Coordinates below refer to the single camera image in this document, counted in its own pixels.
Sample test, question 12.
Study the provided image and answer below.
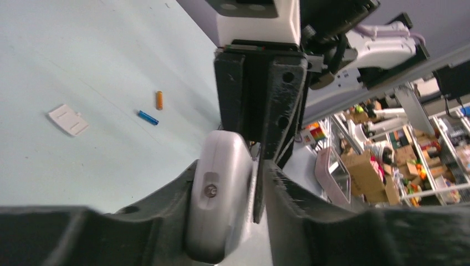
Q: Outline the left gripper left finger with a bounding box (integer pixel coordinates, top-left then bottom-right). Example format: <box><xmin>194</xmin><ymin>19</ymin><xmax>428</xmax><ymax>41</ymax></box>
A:
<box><xmin>1</xmin><ymin>163</ymin><xmax>196</xmax><ymax>265</ymax></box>

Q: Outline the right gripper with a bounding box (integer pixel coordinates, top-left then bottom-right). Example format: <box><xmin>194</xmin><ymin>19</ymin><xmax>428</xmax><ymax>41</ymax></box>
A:
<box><xmin>213</xmin><ymin>40</ymin><xmax>308</xmax><ymax>223</ymax></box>

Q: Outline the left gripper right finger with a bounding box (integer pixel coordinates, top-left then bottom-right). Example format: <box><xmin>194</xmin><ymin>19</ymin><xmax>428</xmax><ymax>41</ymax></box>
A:
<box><xmin>263</xmin><ymin>161</ymin><xmax>469</xmax><ymax>265</ymax></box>

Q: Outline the white remote control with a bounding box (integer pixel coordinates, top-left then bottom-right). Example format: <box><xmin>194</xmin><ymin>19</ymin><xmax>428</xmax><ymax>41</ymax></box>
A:
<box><xmin>185</xmin><ymin>130</ymin><xmax>253</xmax><ymax>264</ymax></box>

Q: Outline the orange battery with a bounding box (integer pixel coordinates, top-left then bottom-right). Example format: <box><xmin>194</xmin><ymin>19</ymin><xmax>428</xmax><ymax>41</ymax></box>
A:
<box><xmin>156</xmin><ymin>91</ymin><xmax>163</xmax><ymax>110</ymax></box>

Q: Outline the blue battery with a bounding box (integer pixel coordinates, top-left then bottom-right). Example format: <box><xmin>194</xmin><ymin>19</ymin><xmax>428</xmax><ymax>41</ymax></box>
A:
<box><xmin>137</xmin><ymin>110</ymin><xmax>159</xmax><ymax>126</ymax></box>

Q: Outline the white battery cover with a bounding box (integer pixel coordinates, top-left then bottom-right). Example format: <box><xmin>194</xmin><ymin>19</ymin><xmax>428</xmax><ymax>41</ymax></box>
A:
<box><xmin>48</xmin><ymin>104</ymin><xmax>89</xmax><ymax>137</ymax></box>

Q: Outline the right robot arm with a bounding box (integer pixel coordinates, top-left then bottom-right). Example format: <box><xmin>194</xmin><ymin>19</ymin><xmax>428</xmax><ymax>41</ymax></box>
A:
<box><xmin>210</xmin><ymin>1</ymin><xmax>429</xmax><ymax>162</ymax></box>

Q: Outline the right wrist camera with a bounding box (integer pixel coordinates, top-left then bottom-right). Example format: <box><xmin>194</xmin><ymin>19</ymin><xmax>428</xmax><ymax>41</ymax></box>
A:
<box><xmin>203</xmin><ymin>0</ymin><xmax>301</xmax><ymax>47</ymax></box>

